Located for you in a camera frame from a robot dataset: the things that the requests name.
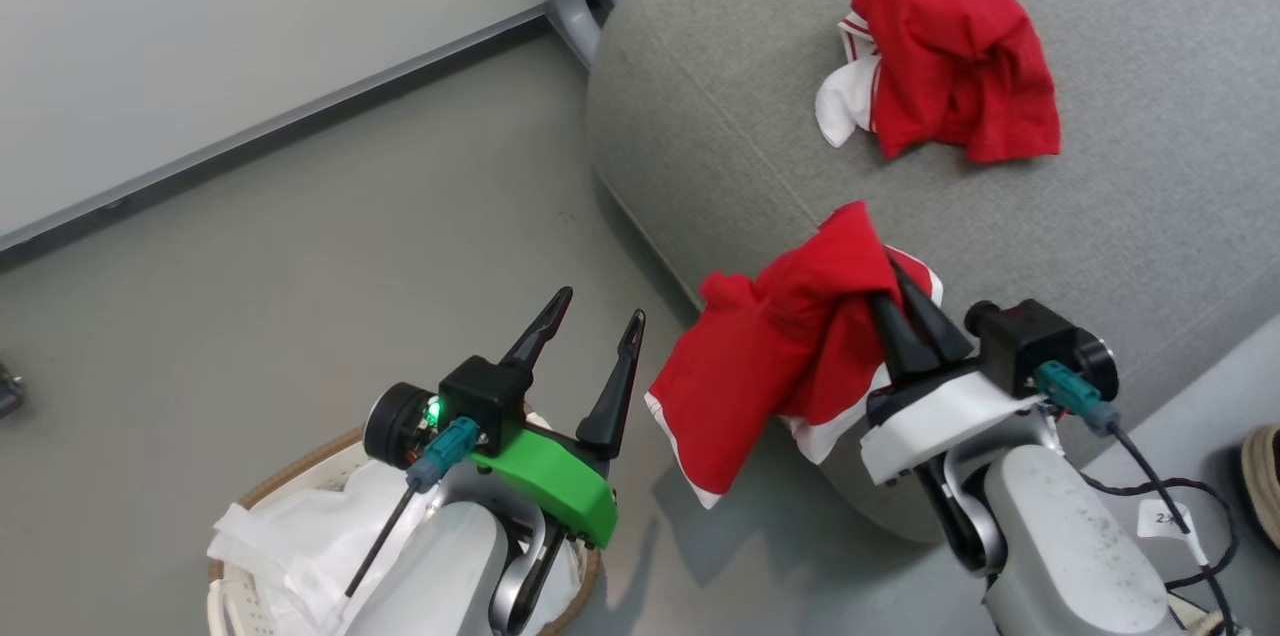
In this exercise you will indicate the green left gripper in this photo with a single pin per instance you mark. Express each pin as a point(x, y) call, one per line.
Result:
point(555, 486)

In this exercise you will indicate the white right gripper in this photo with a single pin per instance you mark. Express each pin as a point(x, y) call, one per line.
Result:
point(940, 416)

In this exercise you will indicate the red white garment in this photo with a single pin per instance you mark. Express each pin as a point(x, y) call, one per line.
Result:
point(770, 356)
point(950, 46)

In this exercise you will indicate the grey fabric sofa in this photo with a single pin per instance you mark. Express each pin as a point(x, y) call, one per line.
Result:
point(1100, 216)

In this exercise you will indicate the brown shoe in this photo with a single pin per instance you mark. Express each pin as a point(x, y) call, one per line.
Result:
point(1265, 486)

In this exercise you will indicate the black caster wheel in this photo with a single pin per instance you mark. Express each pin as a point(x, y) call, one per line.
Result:
point(8, 391)

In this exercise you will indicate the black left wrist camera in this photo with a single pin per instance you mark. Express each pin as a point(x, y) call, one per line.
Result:
point(485, 396)

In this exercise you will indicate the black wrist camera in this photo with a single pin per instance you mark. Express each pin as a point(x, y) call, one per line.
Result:
point(485, 396)
point(1030, 341)

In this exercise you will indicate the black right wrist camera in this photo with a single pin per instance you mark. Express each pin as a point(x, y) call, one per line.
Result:
point(1030, 341)

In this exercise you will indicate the grey partition bottom rail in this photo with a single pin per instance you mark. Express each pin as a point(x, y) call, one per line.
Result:
point(250, 131)

